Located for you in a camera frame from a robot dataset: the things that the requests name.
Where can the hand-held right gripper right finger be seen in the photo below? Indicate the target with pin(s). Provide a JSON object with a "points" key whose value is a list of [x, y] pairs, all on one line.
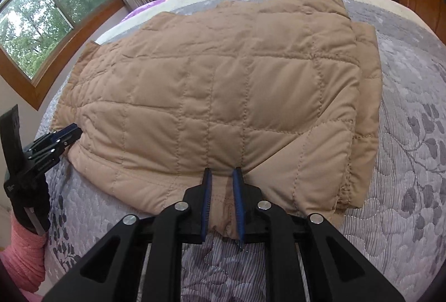
{"points": [[239, 204]]}

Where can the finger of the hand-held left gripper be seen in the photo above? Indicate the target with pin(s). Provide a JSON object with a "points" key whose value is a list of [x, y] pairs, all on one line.
{"points": [[66, 141], [61, 131]]}

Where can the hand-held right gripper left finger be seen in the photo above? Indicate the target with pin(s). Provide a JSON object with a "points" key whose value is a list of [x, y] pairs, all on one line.
{"points": [[205, 204]]}

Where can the beige quilted coat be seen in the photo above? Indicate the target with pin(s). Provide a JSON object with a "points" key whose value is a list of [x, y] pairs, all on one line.
{"points": [[226, 96]]}

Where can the person's left forearm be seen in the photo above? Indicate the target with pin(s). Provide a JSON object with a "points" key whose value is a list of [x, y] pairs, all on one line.
{"points": [[21, 260]]}

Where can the large wooden framed window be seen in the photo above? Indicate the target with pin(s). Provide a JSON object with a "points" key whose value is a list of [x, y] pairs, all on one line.
{"points": [[52, 16]]}

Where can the purple floral blanket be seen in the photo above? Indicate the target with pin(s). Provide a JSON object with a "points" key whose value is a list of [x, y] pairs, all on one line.
{"points": [[153, 5]]}

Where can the bed with grey floral quilt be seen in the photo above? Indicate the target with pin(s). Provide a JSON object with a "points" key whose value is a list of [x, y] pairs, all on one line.
{"points": [[400, 183]]}

